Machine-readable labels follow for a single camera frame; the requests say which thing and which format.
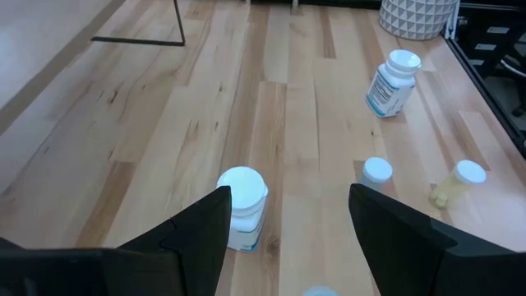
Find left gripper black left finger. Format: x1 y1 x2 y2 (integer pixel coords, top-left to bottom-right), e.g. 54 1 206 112
117 185 233 296

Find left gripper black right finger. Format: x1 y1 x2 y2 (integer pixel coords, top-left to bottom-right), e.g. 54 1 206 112
348 183 494 296

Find white melatonin bottle blue label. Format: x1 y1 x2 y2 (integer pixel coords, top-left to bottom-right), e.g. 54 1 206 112
365 49 423 119
215 165 270 253

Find yellow translucent pill bottle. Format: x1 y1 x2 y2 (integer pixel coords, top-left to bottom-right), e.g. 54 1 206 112
428 159 488 210

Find blue translucent pill bottle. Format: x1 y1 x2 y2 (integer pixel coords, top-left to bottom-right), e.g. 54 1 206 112
356 156 395 193

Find black office chair base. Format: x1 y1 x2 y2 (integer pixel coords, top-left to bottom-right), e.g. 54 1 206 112
499 56 526 118

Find black box white labels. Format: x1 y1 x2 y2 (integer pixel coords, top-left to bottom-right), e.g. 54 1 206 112
459 7 526 83

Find white grey triangle-pattern pot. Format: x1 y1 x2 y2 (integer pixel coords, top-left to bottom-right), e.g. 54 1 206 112
377 0 460 42

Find black table frame rail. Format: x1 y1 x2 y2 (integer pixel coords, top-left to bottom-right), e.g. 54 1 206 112
442 24 526 160

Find white cable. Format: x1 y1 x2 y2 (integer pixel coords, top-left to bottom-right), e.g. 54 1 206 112
442 6 459 40

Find wooden shelf black metal frame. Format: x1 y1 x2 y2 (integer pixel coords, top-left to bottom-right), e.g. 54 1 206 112
0 0 187 139

